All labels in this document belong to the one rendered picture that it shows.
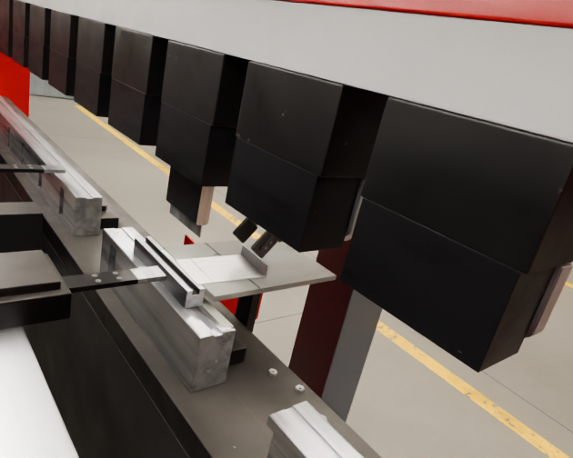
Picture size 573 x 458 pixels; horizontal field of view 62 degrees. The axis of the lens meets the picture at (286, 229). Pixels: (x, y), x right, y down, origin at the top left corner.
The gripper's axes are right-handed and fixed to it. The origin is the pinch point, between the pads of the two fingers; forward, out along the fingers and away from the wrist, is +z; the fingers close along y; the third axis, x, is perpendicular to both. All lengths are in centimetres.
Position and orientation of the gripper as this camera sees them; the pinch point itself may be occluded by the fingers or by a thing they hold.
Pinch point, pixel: (253, 238)
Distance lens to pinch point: 81.4
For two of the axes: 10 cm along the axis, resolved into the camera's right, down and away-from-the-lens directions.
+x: 4.7, 5.6, 6.8
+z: -6.7, 7.3, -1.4
